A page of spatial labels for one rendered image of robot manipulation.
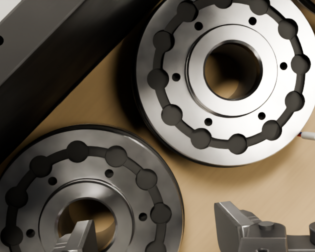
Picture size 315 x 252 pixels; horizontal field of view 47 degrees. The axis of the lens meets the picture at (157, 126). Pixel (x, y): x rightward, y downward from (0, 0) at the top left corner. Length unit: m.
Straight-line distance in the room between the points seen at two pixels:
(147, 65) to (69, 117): 0.06
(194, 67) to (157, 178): 0.06
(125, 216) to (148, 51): 0.09
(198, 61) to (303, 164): 0.10
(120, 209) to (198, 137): 0.06
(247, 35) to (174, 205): 0.10
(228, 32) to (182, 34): 0.02
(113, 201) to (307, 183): 0.13
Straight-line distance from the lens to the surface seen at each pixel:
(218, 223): 0.17
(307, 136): 0.21
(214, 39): 0.19
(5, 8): 0.38
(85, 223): 0.16
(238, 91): 0.22
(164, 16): 0.19
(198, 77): 0.19
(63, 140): 0.19
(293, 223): 0.25
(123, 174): 0.19
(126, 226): 0.19
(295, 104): 0.21
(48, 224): 0.19
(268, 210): 0.24
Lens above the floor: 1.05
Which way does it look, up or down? 85 degrees down
